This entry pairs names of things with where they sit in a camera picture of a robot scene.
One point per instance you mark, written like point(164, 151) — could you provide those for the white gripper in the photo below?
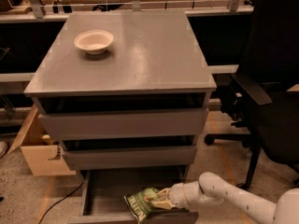
point(176, 196)

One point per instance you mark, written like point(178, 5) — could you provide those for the green jalapeno chip bag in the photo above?
point(140, 203)

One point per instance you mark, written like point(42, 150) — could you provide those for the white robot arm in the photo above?
point(210, 189)

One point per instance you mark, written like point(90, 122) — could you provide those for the grey open bottom drawer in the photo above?
point(104, 191)

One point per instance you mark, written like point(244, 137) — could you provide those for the grey middle drawer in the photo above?
point(129, 157)

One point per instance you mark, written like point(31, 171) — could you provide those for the grey top drawer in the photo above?
point(75, 126)

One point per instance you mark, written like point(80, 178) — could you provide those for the grey drawer cabinet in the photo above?
point(154, 64)

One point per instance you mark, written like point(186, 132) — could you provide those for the cardboard box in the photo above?
point(42, 155)

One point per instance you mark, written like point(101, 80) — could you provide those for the black office chair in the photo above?
point(260, 92)

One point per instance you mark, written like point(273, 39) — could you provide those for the white paper bowl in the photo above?
point(94, 42)

